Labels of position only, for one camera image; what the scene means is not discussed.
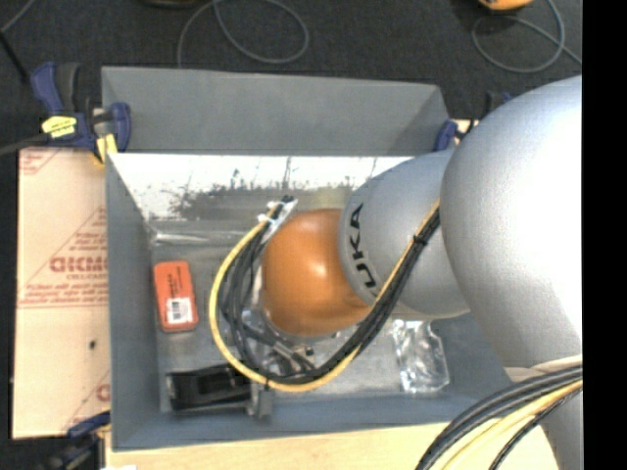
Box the grey metal bin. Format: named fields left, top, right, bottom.
left=100, top=65, right=513, bottom=452

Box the clear plastic packet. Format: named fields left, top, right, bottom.
left=391, top=318, right=452, bottom=395

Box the brown cardboard board, red print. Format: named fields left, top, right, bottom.
left=10, top=145, right=113, bottom=440

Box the orange packet with barcode label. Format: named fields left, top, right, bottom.
left=152, top=260, right=201, bottom=334

